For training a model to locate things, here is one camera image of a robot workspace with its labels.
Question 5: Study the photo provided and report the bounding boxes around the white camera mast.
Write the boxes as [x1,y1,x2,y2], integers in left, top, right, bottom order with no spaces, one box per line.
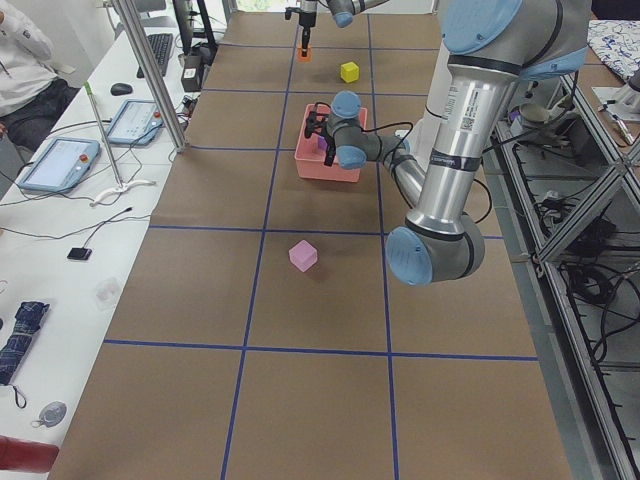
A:
[394,29,481,178]

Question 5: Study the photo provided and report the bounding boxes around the near blue teach pendant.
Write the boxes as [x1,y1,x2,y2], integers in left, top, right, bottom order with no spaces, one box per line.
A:
[17,137,101,193]

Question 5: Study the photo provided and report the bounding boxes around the pink foam block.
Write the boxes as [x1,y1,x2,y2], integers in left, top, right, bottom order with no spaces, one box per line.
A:
[288,240,318,272]

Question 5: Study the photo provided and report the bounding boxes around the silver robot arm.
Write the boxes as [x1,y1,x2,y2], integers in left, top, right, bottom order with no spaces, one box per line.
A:
[326,1,592,285]
[285,0,386,58]

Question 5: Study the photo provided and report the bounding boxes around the blue teach pendant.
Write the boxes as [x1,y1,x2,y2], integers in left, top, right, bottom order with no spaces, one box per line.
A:
[107,99,164,146]
[17,137,101,193]

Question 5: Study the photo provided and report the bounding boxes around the thin rod stand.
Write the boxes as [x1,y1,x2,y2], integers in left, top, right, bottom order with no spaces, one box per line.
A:
[83,81,156,207]

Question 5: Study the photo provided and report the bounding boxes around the seated person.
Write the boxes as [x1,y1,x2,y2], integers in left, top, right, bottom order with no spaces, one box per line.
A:
[1,1,78,152]

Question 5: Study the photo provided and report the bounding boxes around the grey round tag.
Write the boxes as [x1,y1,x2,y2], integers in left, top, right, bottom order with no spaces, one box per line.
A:
[31,401,67,428]

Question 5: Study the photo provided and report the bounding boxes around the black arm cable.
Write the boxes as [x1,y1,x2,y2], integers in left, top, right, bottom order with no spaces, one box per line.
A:
[359,122,416,171]

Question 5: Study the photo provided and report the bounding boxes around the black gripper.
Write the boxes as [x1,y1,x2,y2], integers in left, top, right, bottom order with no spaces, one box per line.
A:
[322,133,337,165]
[298,0,317,53]

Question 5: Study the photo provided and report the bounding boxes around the black keyboard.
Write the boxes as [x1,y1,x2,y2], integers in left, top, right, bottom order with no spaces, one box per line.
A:
[147,33,174,77]

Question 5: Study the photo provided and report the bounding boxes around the black computer mouse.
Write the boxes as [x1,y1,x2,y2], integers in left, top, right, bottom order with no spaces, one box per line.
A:
[110,82,133,96]

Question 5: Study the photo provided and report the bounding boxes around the yellow foam block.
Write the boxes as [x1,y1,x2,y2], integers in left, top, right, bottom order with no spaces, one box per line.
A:
[340,61,360,84]

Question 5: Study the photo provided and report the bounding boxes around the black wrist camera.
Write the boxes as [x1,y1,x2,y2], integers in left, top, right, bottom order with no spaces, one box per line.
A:
[303,110,327,139]
[285,7,300,20]

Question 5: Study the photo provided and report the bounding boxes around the black cardboard box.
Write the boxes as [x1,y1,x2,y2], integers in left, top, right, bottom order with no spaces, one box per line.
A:
[181,45,217,93]

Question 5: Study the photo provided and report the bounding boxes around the orange foam block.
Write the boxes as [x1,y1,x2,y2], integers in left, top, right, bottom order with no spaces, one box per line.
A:
[296,45,312,63]

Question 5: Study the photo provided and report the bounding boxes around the far blue teach pendant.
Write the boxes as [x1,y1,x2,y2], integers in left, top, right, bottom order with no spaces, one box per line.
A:
[107,99,164,146]

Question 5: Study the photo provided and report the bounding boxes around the pink plastic bin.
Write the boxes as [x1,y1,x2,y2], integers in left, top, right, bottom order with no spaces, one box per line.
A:
[294,102,360,183]

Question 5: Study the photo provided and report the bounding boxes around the aluminium frame post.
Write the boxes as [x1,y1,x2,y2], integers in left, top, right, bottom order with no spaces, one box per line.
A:
[112,0,187,153]

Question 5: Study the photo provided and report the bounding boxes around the red object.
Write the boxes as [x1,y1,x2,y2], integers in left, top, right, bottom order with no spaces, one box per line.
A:
[1,435,59,473]

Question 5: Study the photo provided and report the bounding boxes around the small black device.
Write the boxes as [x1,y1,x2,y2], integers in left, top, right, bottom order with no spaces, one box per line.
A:
[67,247,92,261]

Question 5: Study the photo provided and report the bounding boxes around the folded blue umbrella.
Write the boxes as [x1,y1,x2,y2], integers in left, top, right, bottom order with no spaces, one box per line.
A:
[1,301,50,386]

